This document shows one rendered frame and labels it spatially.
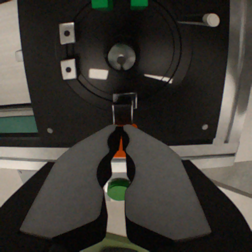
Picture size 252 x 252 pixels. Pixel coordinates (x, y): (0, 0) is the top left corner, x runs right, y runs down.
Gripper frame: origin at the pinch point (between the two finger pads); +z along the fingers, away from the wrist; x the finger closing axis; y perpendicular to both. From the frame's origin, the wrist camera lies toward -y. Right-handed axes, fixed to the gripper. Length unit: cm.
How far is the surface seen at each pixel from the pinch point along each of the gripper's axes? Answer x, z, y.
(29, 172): -16.4, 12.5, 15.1
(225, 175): 80, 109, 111
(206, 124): 10.2, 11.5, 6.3
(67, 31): -4.9, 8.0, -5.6
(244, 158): 26.6, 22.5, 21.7
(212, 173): 66, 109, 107
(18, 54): -12.5, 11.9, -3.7
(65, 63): -5.4, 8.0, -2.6
